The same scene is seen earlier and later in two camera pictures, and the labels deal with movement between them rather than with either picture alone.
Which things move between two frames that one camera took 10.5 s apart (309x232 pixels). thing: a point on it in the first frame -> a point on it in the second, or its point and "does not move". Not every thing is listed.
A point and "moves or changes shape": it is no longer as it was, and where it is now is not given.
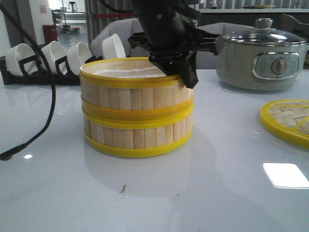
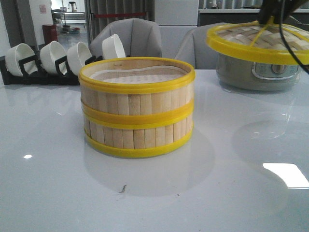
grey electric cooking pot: [260, 67] does not move
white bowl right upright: [112, 48] does not move
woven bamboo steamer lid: [288, 118] -> [250, 41]
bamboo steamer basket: [132, 89] moves or changes shape
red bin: [50, 33] does not move
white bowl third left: [77, 55] does not move
